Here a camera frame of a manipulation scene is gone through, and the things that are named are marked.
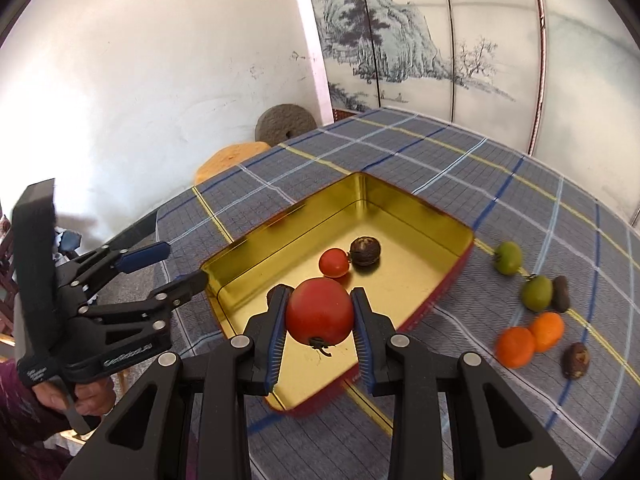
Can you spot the dark brown wrinkled fruit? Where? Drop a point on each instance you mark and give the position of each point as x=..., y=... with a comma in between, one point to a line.
x=576, y=361
x=365, y=251
x=560, y=294

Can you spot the orange plastic stool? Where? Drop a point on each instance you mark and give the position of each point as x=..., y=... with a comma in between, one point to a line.
x=230, y=160

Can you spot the blue grey plaid tablecloth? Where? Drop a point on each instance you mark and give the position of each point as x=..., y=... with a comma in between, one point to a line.
x=400, y=150

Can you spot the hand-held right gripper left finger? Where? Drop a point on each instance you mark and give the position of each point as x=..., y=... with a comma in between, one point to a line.
x=275, y=342

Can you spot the person's left forearm purple sleeve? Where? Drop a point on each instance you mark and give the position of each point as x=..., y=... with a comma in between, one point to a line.
x=20, y=425

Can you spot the green round fruit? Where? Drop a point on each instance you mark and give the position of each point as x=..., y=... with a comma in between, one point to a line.
x=537, y=293
x=509, y=258

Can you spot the large red tomato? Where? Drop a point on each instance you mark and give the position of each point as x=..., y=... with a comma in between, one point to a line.
x=320, y=310

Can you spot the gold tin tray red sides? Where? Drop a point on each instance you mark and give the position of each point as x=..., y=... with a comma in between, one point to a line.
x=400, y=270

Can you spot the wooden chair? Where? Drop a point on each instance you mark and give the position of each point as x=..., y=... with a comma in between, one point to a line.
x=5, y=280

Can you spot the person's left hand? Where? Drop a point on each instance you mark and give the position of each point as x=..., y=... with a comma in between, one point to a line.
x=92, y=399

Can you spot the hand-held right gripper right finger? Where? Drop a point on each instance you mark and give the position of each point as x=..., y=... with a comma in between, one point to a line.
x=363, y=342

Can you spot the orange tangerine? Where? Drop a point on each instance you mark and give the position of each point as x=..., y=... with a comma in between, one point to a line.
x=548, y=331
x=515, y=347

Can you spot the small red tomato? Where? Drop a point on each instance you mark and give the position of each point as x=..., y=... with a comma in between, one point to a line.
x=334, y=262

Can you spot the landscape painting folding screen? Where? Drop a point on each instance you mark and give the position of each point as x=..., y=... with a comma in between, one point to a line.
x=425, y=35

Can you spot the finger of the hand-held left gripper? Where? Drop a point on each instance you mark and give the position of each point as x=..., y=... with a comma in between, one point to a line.
x=187, y=285
x=145, y=255

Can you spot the round grey millstone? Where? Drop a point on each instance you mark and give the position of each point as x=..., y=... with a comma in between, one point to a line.
x=285, y=122

